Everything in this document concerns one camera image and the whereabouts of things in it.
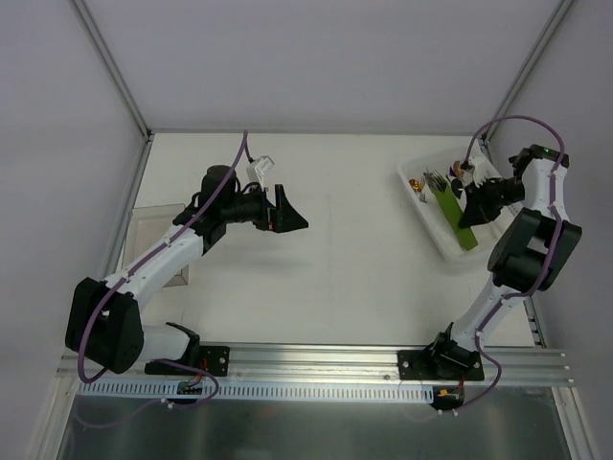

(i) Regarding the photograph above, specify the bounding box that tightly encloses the green paper napkin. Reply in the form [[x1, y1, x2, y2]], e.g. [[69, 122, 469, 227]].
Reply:
[[433, 188, 478, 251]]

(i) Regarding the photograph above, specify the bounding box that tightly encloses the clear smoked plastic box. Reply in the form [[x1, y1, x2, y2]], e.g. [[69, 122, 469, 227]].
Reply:
[[121, 204, 185, 268]]

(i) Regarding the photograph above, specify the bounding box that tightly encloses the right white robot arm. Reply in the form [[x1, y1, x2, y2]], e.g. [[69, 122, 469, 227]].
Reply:
[[425, 145, 582, 380]]

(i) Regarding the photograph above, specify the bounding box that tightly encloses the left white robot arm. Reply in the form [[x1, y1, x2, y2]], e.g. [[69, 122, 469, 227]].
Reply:
[[65, 165, 308, 375]]

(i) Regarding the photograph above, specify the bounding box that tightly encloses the copper spoon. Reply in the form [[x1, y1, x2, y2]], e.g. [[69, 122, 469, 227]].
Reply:
[[452, 161, 465, 177]]

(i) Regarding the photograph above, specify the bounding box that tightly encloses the white plastic basket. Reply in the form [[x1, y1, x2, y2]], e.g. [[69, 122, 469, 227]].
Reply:
[[397, 147, 516, 266]]

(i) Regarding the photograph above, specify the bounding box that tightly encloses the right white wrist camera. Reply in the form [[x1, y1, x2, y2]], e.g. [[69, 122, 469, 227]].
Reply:
[[461, 156, 489, 188]]

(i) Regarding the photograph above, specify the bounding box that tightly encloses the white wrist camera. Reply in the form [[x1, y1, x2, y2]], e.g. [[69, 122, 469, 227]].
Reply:
[[461, 156, 489, 188], [246, 155, 275, 188]]

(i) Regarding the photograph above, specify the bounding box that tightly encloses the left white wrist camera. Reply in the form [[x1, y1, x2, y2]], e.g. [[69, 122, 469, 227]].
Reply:
[[246, 155, 275, 188]]

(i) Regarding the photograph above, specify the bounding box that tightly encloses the aluminium rail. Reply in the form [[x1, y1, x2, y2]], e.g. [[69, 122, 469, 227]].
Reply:
[[56, 338, 575, 387]]

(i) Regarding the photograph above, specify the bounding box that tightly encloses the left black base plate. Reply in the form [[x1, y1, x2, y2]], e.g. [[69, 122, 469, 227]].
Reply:
[[145, 345, 231, 377]]

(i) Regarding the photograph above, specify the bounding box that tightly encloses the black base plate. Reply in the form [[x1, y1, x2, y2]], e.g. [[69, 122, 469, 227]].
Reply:
[[397, 349, 485, 381], [145, 345, 231, 377]]

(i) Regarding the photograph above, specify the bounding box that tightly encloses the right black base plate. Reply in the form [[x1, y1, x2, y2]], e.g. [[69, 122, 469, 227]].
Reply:
[[397, 349, 485, 381]]

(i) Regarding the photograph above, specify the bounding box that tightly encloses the white slotted cable duct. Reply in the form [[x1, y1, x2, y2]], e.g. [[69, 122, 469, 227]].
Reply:
[[78, 379, 434, 404]]

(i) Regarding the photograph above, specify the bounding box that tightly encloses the right frame post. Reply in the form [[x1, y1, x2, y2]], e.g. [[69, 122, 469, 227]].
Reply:
[[492, 0, 576, 119]]

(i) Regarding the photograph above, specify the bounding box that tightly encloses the frame post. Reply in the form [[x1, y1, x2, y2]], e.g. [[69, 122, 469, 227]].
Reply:
[[68, 0, 151, 140], [492, 0, 576, 119]]

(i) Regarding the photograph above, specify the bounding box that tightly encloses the left frame post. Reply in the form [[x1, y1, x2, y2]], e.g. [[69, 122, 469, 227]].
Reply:
[[68, 0, 151, 140]]

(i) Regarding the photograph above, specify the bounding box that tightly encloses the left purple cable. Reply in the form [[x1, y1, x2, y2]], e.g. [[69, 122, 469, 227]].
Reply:
[[78, 128, 255, 408]]

